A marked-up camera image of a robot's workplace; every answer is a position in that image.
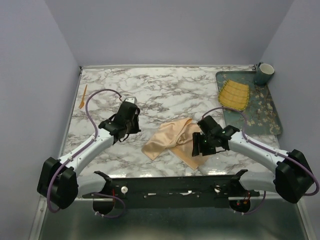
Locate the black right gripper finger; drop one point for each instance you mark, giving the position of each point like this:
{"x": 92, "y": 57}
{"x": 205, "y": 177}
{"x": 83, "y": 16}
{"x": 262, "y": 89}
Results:
{"x": 195, "y": 142}
{"x": 203, "y": 147}

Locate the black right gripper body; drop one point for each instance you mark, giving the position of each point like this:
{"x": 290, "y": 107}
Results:
{"x": 211, "y": 146}

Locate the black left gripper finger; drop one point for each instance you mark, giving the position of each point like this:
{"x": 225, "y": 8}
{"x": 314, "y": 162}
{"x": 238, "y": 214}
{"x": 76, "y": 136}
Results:
{"x": 128, "y": 126}
{"x": 136, "y": 127}

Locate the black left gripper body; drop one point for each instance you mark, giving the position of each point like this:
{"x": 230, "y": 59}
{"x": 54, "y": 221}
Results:
{"x": 132, "y": 130}

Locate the peach cloth napkin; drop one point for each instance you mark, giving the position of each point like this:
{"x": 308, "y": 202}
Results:
{"x": 176, "y": 136}

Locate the orange plastic knife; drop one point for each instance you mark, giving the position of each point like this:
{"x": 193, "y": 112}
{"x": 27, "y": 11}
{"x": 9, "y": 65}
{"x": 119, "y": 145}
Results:
{"x": 82, "y": 102}

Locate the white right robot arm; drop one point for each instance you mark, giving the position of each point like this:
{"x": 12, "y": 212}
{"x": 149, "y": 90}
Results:
{"x": 289, "y": 174}

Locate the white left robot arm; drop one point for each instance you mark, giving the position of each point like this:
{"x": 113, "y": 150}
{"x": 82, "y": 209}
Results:
{"x": 60, "y": 181}

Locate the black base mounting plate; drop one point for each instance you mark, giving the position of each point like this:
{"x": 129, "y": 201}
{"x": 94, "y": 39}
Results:
{"x": 175, "y": 192}

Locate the yellow woven coaster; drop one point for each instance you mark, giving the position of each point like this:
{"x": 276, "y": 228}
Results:
{"x": 234, "y": 95}

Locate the floral teal tray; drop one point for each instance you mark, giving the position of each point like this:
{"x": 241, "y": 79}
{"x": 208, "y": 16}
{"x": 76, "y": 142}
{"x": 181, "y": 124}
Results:
{"x": 261, "y": 113}

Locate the teal mug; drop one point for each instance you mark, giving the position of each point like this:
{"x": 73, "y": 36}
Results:
{"x": 264, "y": 73}

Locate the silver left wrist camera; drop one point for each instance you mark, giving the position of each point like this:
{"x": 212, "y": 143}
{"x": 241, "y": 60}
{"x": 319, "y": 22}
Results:
{"x": 131, "y": 99}

